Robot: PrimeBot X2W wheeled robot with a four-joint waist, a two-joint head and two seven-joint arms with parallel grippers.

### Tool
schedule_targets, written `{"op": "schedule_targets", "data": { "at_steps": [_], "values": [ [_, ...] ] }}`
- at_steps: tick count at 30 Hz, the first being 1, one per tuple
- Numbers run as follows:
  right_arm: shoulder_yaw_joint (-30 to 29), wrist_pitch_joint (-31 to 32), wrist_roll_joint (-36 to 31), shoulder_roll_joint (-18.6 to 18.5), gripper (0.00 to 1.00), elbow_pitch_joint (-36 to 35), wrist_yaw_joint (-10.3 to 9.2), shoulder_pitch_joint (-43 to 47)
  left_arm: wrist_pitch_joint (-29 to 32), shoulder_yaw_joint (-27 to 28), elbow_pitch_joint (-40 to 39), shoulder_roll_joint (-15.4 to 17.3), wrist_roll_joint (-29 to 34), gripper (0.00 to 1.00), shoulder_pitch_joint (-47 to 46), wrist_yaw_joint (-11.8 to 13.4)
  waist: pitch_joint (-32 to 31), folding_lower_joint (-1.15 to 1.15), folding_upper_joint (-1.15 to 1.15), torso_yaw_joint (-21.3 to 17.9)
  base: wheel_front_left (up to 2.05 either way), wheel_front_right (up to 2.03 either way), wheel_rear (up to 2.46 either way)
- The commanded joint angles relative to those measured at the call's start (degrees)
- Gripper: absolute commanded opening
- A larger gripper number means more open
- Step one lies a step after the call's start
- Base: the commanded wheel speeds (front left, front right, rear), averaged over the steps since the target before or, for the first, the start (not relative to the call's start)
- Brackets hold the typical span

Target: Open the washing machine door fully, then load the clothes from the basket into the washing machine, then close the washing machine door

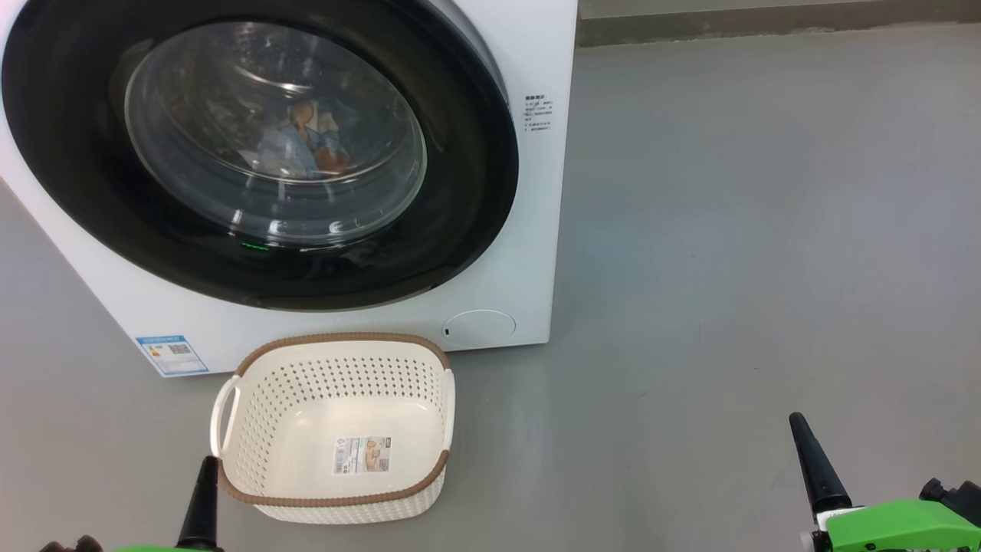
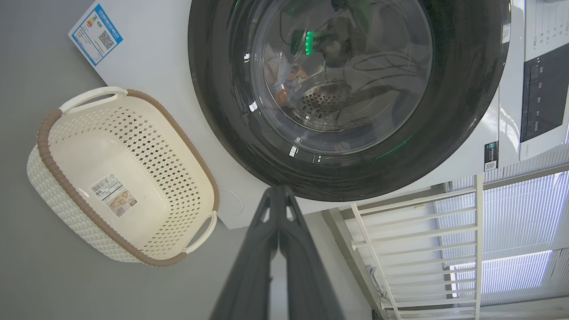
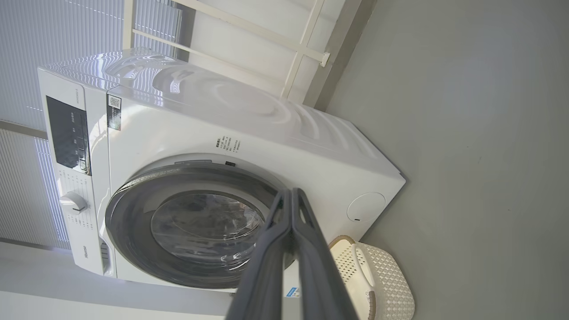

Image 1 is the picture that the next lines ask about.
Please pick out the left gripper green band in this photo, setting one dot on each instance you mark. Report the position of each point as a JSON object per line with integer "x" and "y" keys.
{"x": 153, "y": 550}

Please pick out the blue bear-print garment cream collar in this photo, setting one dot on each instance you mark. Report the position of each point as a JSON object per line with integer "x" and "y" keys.
{"x": 287, "y": 149}

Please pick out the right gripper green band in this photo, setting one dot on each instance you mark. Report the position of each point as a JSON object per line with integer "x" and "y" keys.
{"x": 897, "y": 529}

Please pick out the blue energy label sticker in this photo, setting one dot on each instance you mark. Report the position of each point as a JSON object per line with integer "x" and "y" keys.
{"x": 172, "y": 356}

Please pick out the cream basket with brown rim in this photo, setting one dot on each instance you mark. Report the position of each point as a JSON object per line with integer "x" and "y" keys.
{"x": 337, "y": 376}

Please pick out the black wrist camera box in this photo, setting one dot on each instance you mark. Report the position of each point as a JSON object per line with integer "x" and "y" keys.
{"x": 77, "y": 545}
{"x": 962, "y": 498}

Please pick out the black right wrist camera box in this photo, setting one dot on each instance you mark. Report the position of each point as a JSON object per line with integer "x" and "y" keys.
{"x": 962, "y": 498}

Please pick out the paper product label in basket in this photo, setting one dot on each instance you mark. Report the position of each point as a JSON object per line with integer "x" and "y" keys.
{"x": 362, "y": 455}

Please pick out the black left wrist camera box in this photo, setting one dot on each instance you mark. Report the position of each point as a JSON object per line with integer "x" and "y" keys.
{"x": 77, "y": 545}

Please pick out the white front-load washing machine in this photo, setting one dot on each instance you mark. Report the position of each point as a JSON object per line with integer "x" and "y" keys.
{"x": 529, "y": 230}

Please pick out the black round glass washer door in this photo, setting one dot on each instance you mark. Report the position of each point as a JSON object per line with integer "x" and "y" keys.
{"x": 77, "y": 192}

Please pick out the round white drain filter cover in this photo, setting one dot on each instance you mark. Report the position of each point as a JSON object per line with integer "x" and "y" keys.
{"x": 479, "y": 330}

